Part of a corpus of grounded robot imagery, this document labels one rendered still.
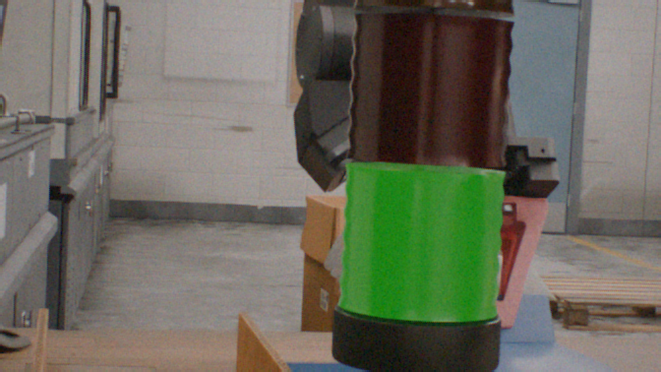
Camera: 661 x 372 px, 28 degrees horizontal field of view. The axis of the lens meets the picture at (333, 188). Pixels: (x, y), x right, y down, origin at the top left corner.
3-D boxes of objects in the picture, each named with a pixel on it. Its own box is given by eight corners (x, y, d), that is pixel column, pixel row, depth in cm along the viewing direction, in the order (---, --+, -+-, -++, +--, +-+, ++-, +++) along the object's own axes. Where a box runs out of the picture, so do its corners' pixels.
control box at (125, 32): (128, 89, 780) (131, 23, 778) (89, 87, 777) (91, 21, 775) (129, 89, 799) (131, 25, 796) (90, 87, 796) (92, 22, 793)
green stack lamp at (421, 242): (470, 296, 34) (478, 166, 34) (519, 323, 30) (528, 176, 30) (324, 293, 33) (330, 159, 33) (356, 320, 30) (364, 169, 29)
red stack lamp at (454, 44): (478, 159, 34) (486, 27, 34) (529, 169, 30) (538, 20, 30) (331, 154, 33) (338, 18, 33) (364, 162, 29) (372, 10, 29)
